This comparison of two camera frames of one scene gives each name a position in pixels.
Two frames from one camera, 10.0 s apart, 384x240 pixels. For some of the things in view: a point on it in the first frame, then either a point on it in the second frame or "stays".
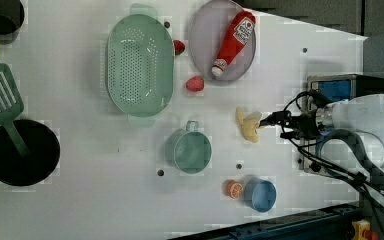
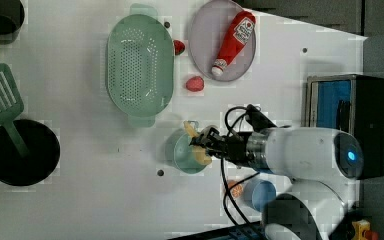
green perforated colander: [140, 65] stays
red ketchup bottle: [234, 40] stays
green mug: [187, 149] stays
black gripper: [304, 126] → [233, 147]
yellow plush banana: [249, 124] → [199, 151]
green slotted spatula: [1, 101] stays
